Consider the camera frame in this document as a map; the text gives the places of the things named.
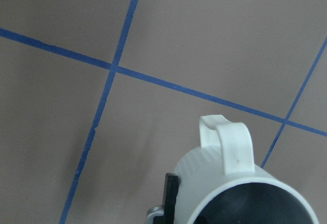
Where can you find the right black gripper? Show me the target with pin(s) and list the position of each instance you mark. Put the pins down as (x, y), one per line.
(166, 213)

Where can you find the white mug with handle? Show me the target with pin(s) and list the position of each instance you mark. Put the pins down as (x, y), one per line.
(220, 183)

